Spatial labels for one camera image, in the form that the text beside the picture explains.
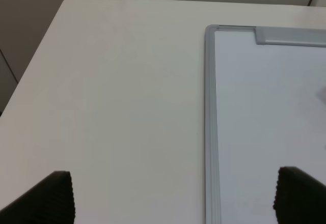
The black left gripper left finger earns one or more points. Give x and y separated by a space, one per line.
49 201

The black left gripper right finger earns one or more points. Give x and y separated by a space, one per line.
299 198

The white board with aluminium frame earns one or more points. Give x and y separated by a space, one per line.
264 109

